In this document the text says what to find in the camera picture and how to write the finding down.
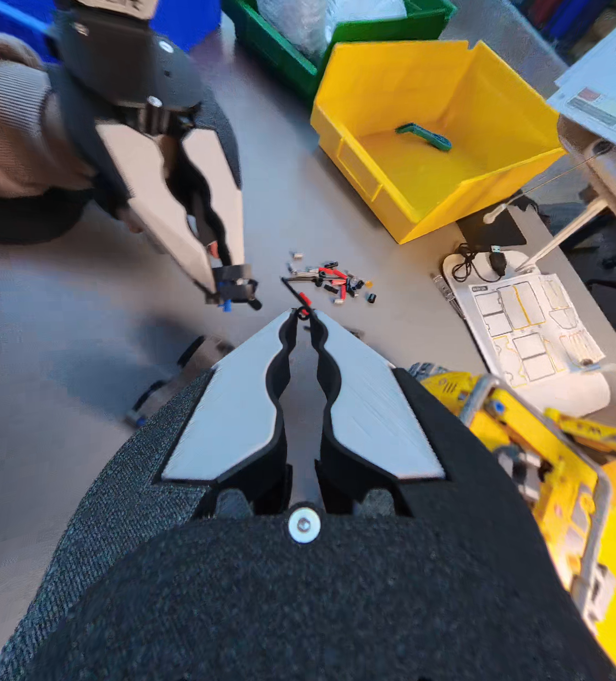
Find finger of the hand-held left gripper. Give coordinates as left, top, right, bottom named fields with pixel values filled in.
left=177, top=128, right=246, bottom=268
left=95, top=124, right=220, bottom=301

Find white sticker sheet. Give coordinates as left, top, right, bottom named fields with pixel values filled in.
left=454, top=273, right=606, bottom=389

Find black flat pad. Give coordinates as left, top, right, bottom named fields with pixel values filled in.
left=456, top=204, right=528, bottom=252

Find green brick separator tool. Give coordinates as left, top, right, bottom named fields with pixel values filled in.
left=395, top=122, right=452, bottom=153

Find clear plastic bags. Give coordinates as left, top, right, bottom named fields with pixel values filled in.
left=257, top=0, right=407, bottom=65

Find small yellow storage bin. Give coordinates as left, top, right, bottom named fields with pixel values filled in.
left=310, top=40, right=567, bottom=244

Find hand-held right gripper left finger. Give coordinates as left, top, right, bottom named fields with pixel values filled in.
left=161, top=310, right=297, bottom=502

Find person's left forearm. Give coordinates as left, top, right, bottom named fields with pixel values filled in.
left=0, top=29, right=97, bottom=196

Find grey block head assembly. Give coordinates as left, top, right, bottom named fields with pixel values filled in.
left=124, top=334, right=237, bottom=429

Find book stand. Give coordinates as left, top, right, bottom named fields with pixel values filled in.
left=441, top=114, right=616, bottom=418

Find instruction booklet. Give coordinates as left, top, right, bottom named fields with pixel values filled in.
left=548, top=0, right=616, bottom=152

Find black usb cable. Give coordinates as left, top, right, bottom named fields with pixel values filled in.
left=451, top=243, right=509, bottom=284

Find green storage bin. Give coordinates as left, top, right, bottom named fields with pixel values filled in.
left=222, top=0, right=457, bottom=104

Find yellow toy robot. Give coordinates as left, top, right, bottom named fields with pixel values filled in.
left=409, top=362, right=616, bottom=623

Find pile of small building pieces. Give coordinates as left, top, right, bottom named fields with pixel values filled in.
left=286, top=250, right=366, bottom=306

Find black block piece blue pins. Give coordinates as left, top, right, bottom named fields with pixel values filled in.
left=206, top=264, right=262, bottom=312

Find grey desk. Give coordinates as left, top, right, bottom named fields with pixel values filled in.
left=0, top=16, right=616, bottom=681

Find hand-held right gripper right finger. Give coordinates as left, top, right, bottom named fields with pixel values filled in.
left=308, top=310, right=445, bottom=503

